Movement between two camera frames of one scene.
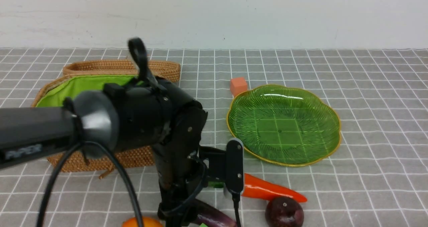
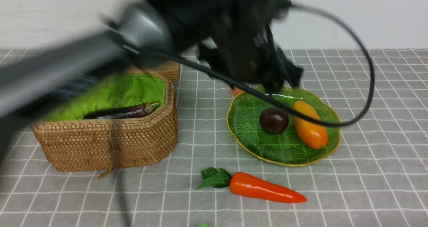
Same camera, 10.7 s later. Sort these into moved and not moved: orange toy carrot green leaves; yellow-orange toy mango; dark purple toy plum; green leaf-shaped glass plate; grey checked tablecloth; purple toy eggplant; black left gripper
Moved: purple toy eggplant; yellow-orange toy mango; black left gripper; dark purple toy plum
Not moved: green leaf-shaped glass plate; grey checked tablecloth; orange toy carrot green leaves
